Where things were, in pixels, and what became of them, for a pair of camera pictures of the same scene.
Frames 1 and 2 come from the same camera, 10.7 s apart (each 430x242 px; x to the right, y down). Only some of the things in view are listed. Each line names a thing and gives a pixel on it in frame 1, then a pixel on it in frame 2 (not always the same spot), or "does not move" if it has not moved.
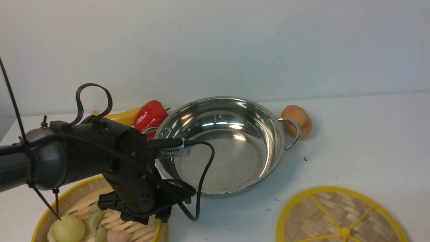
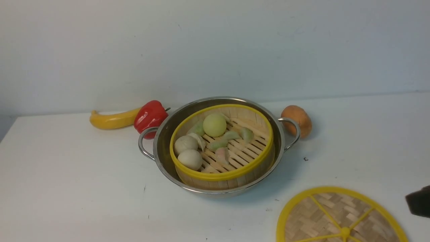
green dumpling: [101, 235] → [231, 134]
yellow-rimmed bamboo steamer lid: [340, 214] does not move
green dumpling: [91, 224] → [247, 134]
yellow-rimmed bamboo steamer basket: [76, 199] → [216, 147]
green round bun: [70, 228] → [214, 125]
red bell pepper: [149, 114] does not move
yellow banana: [126, 117] does not move
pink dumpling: [118, 236] → [222, 155]
